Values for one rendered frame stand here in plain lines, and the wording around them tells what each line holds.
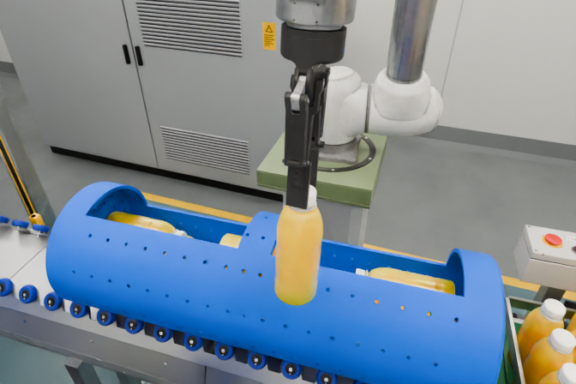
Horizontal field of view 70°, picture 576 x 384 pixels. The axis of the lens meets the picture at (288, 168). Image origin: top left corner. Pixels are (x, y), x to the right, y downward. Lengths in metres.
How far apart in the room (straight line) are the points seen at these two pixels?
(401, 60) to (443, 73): 2.37
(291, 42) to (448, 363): 0.56
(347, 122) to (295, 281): 0.71
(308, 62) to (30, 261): 1.09
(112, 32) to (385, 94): 2.00
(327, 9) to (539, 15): 3.06
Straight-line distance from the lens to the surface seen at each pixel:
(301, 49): 0.46
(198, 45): 2.50
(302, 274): 0.63
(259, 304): 0.77
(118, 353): 1.15
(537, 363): 1.00
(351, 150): 1.33
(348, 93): 1.23
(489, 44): 3.47
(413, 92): 1.20
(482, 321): 0.77
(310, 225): 0.58
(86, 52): 3.05
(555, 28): 3.50
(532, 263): 1.13
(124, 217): 1.07
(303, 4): 0.45
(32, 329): 1.29
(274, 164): 1.30
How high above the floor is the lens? 1.78
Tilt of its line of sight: 34 degrees down
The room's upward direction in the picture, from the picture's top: straight up
